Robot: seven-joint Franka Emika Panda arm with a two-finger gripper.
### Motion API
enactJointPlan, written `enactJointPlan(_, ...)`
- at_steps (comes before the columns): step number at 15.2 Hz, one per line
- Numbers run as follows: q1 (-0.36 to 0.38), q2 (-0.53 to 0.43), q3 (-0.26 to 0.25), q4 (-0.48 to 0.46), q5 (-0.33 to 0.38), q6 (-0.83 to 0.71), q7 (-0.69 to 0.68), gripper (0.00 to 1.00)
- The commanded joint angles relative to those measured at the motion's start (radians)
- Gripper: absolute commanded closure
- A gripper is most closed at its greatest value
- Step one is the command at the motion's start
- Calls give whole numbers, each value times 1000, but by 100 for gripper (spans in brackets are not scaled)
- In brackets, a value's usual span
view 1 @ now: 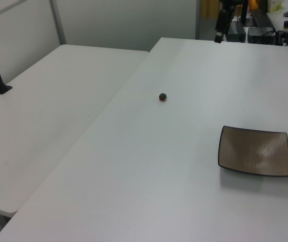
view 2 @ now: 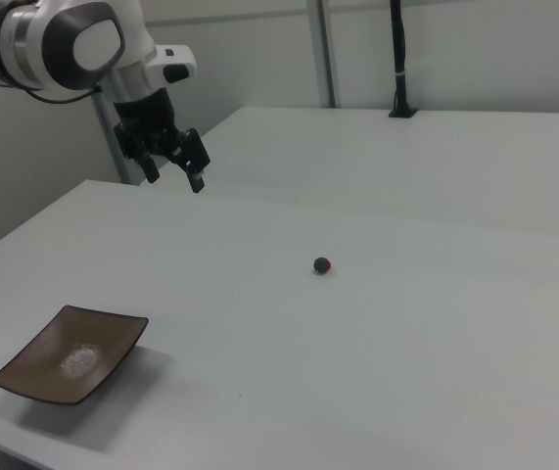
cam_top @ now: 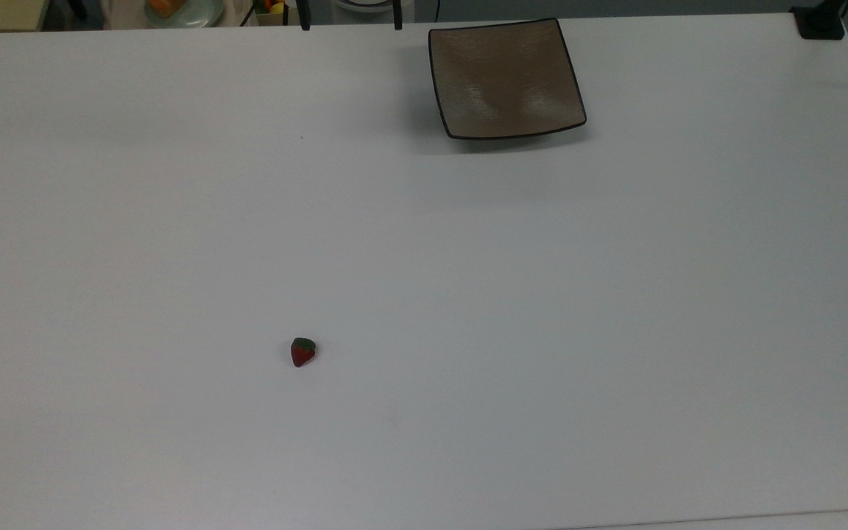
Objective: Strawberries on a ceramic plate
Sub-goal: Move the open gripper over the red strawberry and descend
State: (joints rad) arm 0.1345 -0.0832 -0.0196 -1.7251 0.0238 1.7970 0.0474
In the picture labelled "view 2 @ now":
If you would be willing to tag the grey metal partition post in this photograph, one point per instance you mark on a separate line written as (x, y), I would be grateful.
(110, 147)
(322, 49)

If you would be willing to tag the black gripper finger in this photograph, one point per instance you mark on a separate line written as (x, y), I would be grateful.
(193, 152)
(139, 154)

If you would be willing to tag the brown square ceramic plate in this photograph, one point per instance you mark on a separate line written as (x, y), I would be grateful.
(63, 352)

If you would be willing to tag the small red green strawberry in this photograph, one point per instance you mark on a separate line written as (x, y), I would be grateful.
(322, 265)

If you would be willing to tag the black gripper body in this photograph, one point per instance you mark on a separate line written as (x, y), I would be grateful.
(147, 115)

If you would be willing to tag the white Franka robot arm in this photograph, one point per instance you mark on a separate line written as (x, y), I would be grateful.
(39, 44)

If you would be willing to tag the black camera stand pole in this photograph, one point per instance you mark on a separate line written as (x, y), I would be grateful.
(399, 59)

